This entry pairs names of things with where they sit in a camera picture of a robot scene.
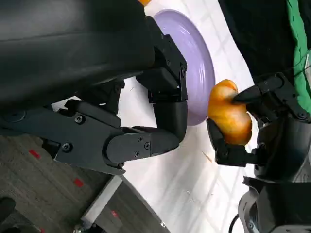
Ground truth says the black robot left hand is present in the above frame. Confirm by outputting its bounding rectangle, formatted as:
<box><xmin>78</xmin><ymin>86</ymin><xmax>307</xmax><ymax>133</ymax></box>
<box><xmin>0</xmin><ymin>0</ymin><xmax>189</xmax><ymax>176</ymax></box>

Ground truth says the grey table frame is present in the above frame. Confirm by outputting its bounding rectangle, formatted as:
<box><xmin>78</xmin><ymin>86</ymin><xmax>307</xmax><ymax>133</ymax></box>
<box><xmin>79</xmin><ymin>174</ymin><xmax>171</xmax><ymax>233</ymax></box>

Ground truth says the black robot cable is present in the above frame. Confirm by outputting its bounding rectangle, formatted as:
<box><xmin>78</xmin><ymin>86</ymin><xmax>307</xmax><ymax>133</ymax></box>
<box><xmin>229</xmin><ymin>213</ymin><xmax>242</xmax><ymax>233</ymax></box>

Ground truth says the lilac plate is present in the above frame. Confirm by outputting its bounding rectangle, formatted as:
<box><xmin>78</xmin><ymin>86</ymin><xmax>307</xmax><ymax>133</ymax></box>
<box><xmin>153</xmin><ymin>9</ymin><xmax>216</xmax><ymax>127</ymax></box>

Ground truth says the green cloth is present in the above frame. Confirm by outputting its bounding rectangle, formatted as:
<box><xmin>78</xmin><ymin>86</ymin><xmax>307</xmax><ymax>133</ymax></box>
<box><xmin>286</xmin><ymin>0</ymin><xmax>311</xmax><ymax>110</ymax></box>

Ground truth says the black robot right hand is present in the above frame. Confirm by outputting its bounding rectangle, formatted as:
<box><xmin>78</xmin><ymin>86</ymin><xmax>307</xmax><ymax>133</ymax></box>
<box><xmin>206</xmin><ymin>72</ymin><xmax>311</xmax><ymax>182</ymax></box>

